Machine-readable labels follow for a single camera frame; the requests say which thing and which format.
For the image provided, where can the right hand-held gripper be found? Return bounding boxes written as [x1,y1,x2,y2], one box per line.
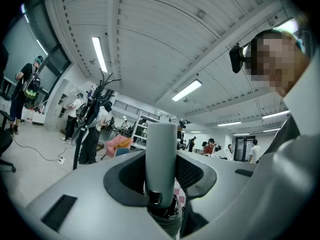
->
[259,55,320,160]

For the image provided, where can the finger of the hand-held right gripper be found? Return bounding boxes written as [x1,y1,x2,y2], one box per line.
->
[182,133,320,240]

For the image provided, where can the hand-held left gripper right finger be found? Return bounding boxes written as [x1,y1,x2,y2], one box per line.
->
[174,150,259,224]

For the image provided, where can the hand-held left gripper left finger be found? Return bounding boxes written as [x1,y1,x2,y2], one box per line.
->
[24,150,173,240]

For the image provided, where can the black coat rack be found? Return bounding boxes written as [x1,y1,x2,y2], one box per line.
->
[71,67,121,171]

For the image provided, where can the dark navy garment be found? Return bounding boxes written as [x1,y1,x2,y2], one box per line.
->
[83,93,101,129]

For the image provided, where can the dark glass door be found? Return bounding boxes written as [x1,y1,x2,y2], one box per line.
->
[234,135,256,163]

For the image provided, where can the long ceiling light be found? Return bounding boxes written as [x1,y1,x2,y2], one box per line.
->
[171,79,203,103]
[217,120,242,128]
[91,36,109,74]
[261,109,291,120]

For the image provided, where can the person's head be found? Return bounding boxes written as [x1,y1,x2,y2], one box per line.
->
[249,28,311,99]

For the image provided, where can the pink checkered cloth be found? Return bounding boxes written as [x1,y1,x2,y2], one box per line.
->
[173,186,188,206]

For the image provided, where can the blue chair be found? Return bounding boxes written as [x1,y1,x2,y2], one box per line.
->
[114,147,131,158]

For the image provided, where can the pink armchair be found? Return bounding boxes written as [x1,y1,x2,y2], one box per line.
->
[104,135,134,157]

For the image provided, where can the white metal shelf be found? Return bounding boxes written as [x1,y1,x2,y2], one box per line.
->
[129,110,163,150]

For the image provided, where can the black office chair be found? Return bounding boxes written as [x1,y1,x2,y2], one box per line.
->
[0,110,17,174]

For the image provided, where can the grey lockers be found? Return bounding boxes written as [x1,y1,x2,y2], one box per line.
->
[43,78,75,132]

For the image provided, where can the large glass window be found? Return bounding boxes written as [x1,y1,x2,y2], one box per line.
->
[2,0,73,95]

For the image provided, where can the black head-worn camera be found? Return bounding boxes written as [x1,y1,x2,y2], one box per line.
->
[229,43,248,74]

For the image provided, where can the black floor cable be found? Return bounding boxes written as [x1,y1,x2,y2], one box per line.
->
[12,136,74,163]

